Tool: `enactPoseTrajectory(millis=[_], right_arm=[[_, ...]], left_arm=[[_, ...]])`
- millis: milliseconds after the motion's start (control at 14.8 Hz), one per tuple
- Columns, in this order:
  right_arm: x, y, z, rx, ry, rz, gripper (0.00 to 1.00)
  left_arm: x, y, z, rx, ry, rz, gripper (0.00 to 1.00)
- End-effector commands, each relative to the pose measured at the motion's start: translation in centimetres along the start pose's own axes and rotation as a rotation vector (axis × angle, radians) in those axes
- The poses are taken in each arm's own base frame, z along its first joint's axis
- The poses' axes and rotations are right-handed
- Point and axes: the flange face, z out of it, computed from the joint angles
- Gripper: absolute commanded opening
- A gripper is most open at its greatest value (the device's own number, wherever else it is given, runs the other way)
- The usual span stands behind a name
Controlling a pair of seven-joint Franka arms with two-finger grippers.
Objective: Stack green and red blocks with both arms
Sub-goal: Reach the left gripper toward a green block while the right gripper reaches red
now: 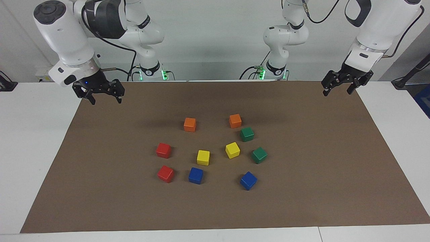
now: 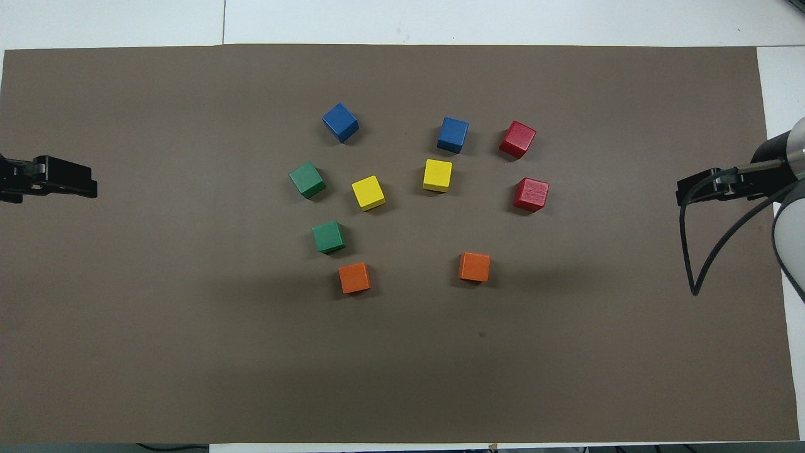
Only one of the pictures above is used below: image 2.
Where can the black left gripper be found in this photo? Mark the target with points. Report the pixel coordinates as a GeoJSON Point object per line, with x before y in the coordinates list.
{"type": "Point", "coordinates": [19, 179]}

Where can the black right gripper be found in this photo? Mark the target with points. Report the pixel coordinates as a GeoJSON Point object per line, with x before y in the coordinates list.
{"type": "Point", "coordinates": [770, 163]}

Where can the red wooden cube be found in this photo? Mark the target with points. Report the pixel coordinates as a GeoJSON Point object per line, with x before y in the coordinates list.
{"type": "Point", "coordinates": [517, 139]}
{"type": "Point", "coordinates": [531, 194]}

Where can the green wooden cube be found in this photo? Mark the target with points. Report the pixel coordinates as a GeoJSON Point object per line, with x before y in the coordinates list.
{"type": "Point", "coordinates": [307, 179]}
{"type": "Point", "coordinates": [328, 236]}

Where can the orange wooden cube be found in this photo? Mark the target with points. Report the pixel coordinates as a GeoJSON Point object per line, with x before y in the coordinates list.
{"type": "Point", "coordinates": [474, 267]}
{"type": "Point", "coordinates": [355, 277]}

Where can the blue wooden cube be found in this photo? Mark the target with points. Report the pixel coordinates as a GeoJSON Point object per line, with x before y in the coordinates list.
{"type": "Point", "coordinates": [340, 121]}
{"type": "Point", "coordinates": [453, 134]}

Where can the yellow wooden cube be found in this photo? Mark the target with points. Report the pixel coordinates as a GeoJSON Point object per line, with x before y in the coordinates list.
{"type": "Point", "coordinates": [368, 192]}
{"type": "Point", "coordinates": [438, 175]}

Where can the brown table mat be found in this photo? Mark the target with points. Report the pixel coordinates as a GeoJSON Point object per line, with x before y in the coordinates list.
{"type": "Point", "coordinates": [402, 352]}

